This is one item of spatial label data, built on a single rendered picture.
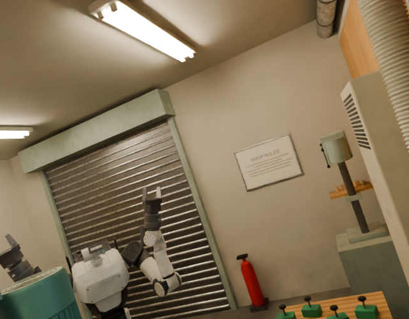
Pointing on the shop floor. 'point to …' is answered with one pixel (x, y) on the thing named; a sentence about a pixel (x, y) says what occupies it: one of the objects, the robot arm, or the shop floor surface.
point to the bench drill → (367, 240)
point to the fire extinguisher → (252, 285)
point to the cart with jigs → (340, 308)
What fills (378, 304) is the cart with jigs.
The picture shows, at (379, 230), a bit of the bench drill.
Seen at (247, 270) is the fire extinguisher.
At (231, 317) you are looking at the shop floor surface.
